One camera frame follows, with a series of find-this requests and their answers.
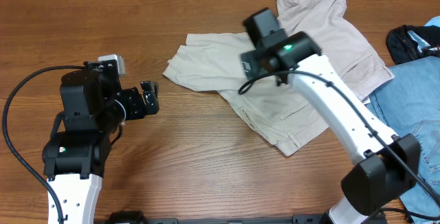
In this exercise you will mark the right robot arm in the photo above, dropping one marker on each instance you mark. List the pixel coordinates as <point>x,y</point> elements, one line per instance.
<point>383,162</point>

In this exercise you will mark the blue denim jeans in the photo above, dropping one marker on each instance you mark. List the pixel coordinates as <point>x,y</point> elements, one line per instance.
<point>409,104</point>

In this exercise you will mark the beige khaki shorts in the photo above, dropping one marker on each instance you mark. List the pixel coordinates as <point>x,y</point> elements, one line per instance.
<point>211,62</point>

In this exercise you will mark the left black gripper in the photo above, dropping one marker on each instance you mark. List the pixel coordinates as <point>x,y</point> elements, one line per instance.
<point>138,109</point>

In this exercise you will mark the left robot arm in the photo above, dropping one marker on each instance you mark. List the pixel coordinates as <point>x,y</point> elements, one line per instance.
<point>95,106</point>

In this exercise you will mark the black garment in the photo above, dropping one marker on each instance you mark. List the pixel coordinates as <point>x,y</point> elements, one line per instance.
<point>408,43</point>

